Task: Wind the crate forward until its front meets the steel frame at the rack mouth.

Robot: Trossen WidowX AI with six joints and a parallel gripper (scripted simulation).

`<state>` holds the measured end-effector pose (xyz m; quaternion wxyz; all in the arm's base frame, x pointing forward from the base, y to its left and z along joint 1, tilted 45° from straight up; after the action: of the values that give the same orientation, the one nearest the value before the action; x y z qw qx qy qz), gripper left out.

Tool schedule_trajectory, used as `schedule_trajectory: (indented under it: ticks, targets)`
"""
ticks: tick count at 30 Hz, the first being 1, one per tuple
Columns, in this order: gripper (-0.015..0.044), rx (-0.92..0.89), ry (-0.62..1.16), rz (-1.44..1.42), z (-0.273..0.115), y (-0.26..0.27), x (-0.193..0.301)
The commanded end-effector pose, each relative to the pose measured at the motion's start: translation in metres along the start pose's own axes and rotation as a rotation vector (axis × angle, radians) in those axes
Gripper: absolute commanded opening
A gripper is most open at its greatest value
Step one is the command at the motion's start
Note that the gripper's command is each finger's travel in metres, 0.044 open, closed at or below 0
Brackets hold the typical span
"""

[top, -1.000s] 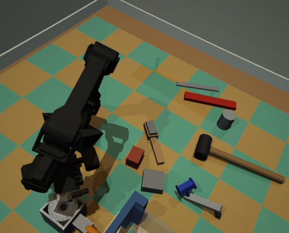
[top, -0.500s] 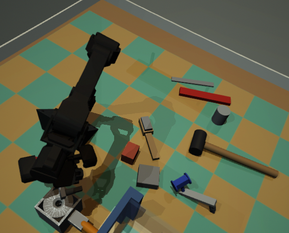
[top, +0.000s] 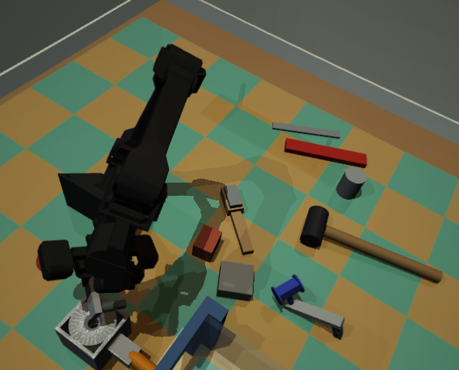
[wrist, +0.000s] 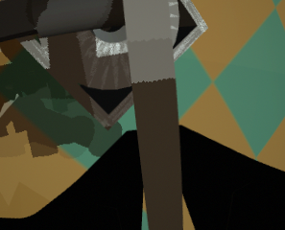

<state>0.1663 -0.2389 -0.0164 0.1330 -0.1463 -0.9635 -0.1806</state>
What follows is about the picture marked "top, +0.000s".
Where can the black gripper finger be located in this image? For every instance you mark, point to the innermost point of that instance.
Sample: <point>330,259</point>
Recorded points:
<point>84,276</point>

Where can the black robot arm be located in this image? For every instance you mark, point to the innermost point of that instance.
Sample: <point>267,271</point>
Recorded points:
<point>135,176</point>

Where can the grey cylinder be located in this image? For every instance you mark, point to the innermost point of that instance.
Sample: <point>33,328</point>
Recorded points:
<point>351,183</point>

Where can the black mallet with brown handle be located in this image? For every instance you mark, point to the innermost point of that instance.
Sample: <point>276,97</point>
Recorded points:
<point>315,227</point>

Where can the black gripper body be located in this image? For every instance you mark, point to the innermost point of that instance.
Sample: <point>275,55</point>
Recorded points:
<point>56,258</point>

